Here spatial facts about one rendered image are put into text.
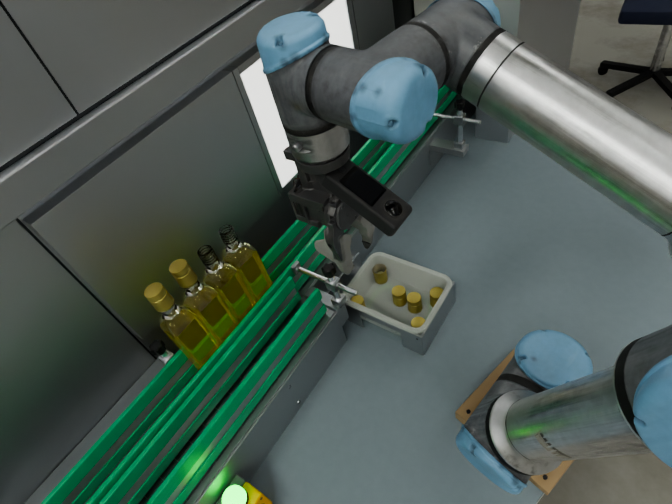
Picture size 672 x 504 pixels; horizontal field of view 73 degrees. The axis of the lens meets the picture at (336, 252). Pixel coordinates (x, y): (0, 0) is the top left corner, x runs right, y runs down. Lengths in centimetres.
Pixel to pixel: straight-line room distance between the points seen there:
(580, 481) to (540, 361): 104
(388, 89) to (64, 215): 60
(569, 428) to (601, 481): 124
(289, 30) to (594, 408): 48
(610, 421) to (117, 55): 86
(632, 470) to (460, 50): 158
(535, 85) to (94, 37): 66
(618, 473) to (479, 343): 87
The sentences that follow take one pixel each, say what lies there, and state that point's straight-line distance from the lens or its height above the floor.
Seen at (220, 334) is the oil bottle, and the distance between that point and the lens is 96.
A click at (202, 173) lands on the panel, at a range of 99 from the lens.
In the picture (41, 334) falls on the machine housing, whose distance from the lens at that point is 96.
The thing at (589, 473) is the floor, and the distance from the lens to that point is 183.
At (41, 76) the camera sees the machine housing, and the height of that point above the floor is 147.
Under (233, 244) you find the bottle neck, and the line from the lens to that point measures 91.
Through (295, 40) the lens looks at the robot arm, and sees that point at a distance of 49.
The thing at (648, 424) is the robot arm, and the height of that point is 131.
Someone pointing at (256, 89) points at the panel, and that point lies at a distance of 107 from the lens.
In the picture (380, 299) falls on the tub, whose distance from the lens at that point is 116.
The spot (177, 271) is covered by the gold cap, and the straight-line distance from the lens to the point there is 84.
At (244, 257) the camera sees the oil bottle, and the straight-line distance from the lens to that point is 92.
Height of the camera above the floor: 171
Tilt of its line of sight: 47 degrees down
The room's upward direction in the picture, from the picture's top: 17 degrees counter-clockwise
